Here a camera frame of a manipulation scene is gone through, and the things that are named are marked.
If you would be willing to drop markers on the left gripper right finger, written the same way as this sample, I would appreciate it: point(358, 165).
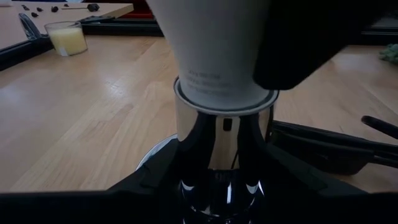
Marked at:
point(311, 202)

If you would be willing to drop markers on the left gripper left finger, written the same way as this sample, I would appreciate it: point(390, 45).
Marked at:
point(124, 202)

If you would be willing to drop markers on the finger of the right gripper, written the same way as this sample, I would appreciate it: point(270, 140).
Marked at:
point(311, 37)

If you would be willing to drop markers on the white LED lightbulb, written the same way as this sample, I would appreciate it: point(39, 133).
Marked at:
point(214, 46)

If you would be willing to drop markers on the chrome lamp base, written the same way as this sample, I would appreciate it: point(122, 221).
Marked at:
point(224, 143)

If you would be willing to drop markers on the green cloth bundle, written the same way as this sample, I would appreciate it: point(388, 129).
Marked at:
point(390, 53)

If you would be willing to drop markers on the red storage bin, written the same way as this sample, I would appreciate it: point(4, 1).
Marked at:
point(140, 15)

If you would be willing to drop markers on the grey curved metal clamp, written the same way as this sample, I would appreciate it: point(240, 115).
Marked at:
point(29, 26)

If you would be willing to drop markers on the black table edge rail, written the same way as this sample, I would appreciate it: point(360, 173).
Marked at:
point(124, 28)

